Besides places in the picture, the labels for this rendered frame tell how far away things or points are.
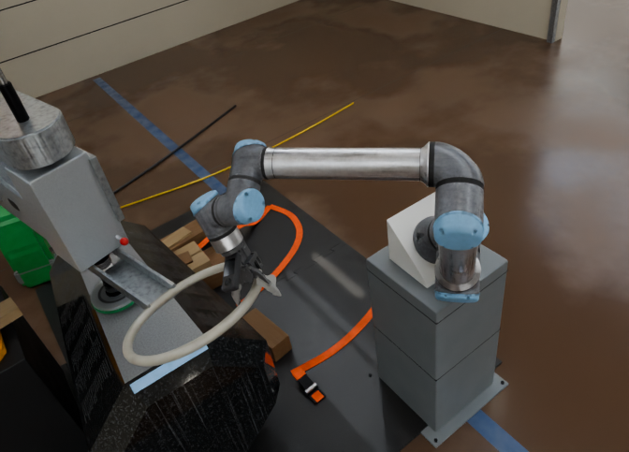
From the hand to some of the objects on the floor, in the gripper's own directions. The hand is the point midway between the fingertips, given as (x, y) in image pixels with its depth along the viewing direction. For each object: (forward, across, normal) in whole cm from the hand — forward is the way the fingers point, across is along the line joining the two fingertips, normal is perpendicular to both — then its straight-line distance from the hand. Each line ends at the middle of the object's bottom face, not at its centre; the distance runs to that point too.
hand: (259, 303), depth 161 cm
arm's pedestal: (+117, -10, -81) cm, 143 cm away
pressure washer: (+14, +242, -138) cm, 279 cm away
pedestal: (+59, +186, -21) cm, 196 cm away
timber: (+82, +75, -94) cm, 146 cm away
